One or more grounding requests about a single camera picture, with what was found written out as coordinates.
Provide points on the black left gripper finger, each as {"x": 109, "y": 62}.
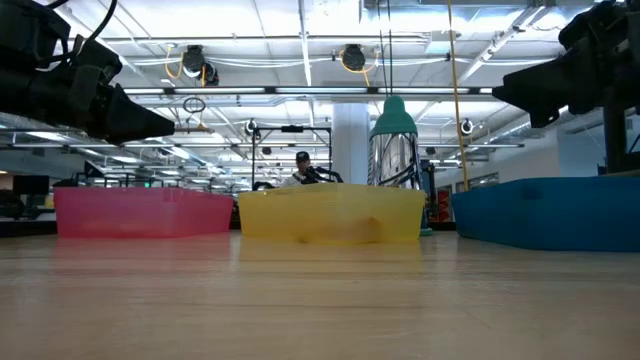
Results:
{"x": 135, "y": 122}

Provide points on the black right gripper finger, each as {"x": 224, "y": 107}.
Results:
{"x": 546, "y": 119}
{"x": 550, "y": 85}

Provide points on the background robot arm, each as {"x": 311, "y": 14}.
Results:
{"x": 327, "y": 174}

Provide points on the pink plastic bin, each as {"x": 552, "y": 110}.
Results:
{"x": 140, "y": 212}

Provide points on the blue plastic bin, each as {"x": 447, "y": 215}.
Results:
{"x": 550, "y": 212}

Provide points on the black monitor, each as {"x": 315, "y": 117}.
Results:
{"x": 30, "y": 184}

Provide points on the red cabinet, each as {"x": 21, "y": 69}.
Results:
{"x": 442, "y": 205}

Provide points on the clear utensil holder cup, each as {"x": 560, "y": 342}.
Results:
{"x": 395, "y": 150}

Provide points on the person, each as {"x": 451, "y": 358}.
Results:
{"x": 302, "y": 157}

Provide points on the white building column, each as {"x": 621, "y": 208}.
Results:
{"x": 350, "y": 145}

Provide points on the yellow plastic bin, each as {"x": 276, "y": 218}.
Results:
{"x": 330, "y": 212}

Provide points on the black vertical post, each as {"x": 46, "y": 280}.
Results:
{"x": 615, "y": 140}

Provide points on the black background rig frame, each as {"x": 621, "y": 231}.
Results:
{"x": 292, "y": 128}

